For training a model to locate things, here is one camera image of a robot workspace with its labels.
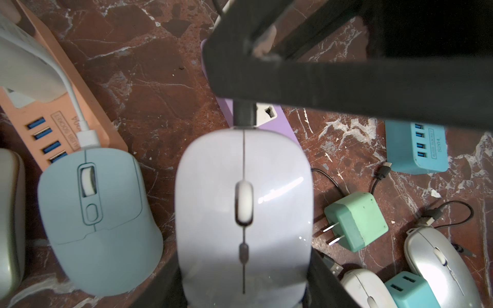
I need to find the green usb charger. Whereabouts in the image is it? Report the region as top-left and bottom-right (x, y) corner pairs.
(323, 192), (389, 252)

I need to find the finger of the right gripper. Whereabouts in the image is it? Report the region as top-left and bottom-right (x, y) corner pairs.
(202, 40), (492, 131)
(211, 0), (363, 60)

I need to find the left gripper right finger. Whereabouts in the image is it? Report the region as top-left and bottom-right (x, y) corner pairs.
(306, 250), (359, 308)

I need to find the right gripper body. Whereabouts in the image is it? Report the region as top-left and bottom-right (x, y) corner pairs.
(359, 1), (492, 60)

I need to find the black cable to white mouse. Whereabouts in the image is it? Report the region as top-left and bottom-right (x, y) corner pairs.
(317, 252), (344, 277)

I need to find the teal usb charger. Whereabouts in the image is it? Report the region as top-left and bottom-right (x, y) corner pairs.
(385, 272), (440, 308)

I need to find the purple power strip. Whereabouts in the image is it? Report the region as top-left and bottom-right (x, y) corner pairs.
(200, 38), (302, 147)

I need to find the lavender white wireless mouse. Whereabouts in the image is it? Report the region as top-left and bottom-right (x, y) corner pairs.
(175, 128), (314, 307)

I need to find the orange power strip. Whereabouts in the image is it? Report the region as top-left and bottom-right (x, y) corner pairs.
(1, 1), (128, 170)

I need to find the short black usb cable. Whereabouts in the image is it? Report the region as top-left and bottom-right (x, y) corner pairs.
(413, 199), (478, 259)

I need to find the light blue wireless mouse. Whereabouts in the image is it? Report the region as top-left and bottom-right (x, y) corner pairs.
(37, 148), (164, 296)

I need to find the black cable to pink mouse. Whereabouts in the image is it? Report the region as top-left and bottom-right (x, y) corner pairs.
(311, 161), (393, 195)

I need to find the white cable to blue mouse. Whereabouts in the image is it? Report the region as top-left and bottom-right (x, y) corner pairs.
(22, 42), (101, 149)

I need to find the grey wireless mouse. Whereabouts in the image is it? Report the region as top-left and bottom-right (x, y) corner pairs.
(1, 148), (26, 299)

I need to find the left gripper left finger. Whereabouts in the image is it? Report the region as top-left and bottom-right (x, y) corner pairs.
(130, 254), (187, 308)

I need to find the silver wireless mouse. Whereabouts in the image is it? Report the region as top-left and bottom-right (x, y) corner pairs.
(404, 227), (481, 307)

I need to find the teal power strip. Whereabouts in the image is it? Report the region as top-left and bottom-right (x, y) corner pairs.
(385, 120), (449, 175)

